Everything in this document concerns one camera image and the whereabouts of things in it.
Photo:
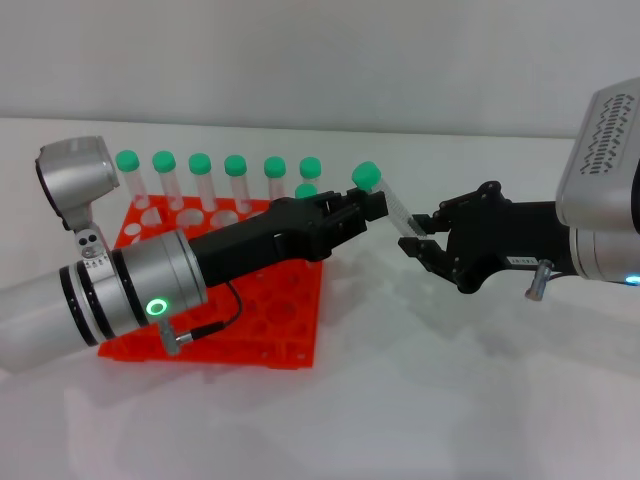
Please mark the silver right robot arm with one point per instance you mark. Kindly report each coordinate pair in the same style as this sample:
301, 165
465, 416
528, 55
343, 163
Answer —
600, 250

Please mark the clear test tube green cap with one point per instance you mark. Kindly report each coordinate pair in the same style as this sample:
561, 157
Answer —
164, 161
310, 166
366, 176
127, 160
200, 163
275, 167
306, 190
235, 165

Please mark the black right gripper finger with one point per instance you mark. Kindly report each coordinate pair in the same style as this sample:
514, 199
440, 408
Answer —
432, 224
425, 252

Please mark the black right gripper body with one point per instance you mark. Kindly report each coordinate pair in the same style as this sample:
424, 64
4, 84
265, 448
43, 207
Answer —
490, 235

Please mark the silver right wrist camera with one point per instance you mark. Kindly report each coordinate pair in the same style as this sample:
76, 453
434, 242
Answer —
600, 150

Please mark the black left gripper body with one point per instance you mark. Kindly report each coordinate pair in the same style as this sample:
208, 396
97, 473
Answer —
280, 235

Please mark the orange plastic test tube rack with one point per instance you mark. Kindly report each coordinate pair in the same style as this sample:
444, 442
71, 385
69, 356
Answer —
280, 310

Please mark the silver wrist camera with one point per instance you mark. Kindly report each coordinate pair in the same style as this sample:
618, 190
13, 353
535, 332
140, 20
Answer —
75, 175
600, 150

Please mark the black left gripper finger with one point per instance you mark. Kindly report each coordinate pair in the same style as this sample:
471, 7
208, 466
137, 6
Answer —
377, 207
337, 199

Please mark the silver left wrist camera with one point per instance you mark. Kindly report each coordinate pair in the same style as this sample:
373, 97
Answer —
75, 175

